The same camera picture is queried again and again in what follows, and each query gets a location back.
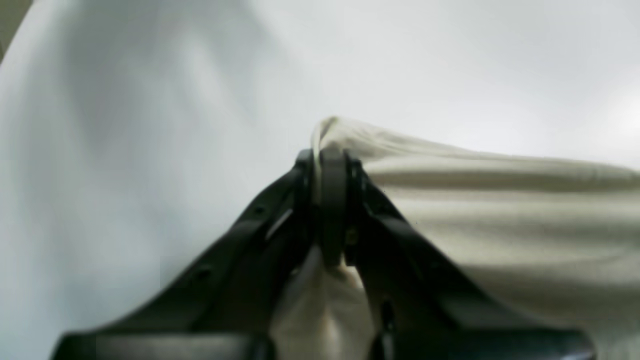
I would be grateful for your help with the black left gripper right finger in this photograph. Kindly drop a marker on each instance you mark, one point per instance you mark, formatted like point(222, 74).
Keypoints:
point(423, 306)

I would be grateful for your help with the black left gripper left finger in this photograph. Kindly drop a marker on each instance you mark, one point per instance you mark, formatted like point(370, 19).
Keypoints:
point(221, 307)

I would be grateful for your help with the beige T-shirt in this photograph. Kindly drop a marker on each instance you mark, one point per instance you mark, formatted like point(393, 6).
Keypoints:
point(555, 238)

